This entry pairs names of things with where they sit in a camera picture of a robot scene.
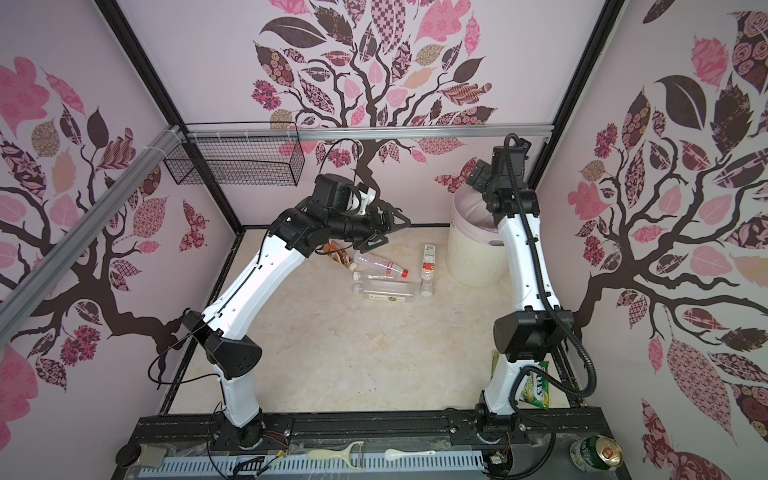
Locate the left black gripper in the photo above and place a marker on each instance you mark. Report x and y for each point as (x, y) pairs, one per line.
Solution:
(374, 229)

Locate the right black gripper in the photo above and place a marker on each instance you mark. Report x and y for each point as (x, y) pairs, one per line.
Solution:
(482, 168)

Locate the clear rectangular green label bottle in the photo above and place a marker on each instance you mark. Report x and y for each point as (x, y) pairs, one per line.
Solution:
(386, 291)

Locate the white red label bottle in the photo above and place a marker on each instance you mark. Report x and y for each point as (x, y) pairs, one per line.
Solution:
(428, 271)

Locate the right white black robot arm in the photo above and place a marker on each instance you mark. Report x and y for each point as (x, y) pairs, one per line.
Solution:
(527, 334)

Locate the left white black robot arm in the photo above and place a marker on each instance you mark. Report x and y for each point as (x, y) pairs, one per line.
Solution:
(337, 209)

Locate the cream trash bin purple liner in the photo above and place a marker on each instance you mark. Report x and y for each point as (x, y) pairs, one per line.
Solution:
(476, 255)

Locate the clear bottle red cap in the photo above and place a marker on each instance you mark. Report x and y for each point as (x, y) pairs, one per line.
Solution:
(376, 264)

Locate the clear white cap bottle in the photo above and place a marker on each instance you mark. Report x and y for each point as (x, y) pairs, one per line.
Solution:
(359, 276)

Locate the green snack packet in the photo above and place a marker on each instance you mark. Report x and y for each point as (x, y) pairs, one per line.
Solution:
(534, 390)

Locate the white plastic spoon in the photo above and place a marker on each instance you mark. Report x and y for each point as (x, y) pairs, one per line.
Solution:
(393, 455)

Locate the cream vegetable peeler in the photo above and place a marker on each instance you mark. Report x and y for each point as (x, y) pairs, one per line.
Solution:
(352, 455)

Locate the green beverage can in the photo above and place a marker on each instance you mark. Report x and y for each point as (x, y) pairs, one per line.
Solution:
(596, 454)

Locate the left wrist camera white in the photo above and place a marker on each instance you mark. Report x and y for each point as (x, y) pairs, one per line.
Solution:
(362, 197)

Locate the black wire wall basket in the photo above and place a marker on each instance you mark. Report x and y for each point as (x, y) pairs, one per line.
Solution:
(263, 153)

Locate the aluminium frame bar back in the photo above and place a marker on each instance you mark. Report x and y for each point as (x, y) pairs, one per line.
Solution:
(372, 132)

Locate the aluminium frame bar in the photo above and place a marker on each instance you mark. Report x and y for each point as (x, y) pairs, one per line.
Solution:
(372, 132)
(19, 305)

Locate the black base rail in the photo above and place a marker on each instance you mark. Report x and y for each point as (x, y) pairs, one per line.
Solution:
(472, 428)

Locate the white slotted cable duct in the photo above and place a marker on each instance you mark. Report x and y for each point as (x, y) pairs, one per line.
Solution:
(216, 467)

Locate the aluminium frame bar left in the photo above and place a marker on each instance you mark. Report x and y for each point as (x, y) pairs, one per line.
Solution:
(19, 305)

